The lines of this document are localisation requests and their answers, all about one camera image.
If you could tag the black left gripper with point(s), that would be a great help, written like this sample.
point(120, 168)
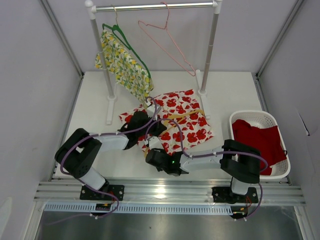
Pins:
point(158, 128)

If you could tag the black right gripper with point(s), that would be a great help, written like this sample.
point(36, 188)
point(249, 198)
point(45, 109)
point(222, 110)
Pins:
point(161, 150)

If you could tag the yellow clothes hanger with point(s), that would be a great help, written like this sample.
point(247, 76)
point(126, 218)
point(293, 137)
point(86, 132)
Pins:
point(183, 132)

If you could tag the red poppy print skirt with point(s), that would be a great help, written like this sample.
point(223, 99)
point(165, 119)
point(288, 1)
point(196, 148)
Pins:
point(184, 108)

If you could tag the lemon print skirt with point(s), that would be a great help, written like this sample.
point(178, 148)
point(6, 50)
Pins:
point(129, 73)

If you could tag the green clothes hanger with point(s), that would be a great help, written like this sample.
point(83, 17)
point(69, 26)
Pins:
point(118, 33)

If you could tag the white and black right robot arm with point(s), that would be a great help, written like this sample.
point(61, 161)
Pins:
point(240, 161)

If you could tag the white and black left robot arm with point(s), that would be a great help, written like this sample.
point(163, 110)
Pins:
point(80, 150)

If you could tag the pink clothes hanger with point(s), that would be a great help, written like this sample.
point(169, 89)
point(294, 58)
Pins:
point(161, 36)

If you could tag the white plastic laundry basket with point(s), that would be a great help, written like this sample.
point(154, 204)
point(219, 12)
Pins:
point(262, 119)

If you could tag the red garment in basket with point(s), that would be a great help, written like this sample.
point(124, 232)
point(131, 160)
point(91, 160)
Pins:
point(266, 140)

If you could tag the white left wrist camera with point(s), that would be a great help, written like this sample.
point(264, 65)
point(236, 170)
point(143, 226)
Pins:
point(153, 109)

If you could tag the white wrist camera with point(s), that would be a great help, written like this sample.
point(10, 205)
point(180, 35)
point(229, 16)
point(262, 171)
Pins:
point(153, 109)
point(153, 142)

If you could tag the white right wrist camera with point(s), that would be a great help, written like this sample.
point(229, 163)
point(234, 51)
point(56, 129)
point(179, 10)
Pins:
point(153, 142)

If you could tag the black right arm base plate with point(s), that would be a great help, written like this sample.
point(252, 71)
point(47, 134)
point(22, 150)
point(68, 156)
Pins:
point(223, 194)

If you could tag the aluminium mounting rail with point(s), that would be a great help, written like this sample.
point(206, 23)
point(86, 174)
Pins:
point(170, 191)

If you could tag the slotted grey cable duct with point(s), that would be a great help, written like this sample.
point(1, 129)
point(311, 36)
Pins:
point(134, 208)

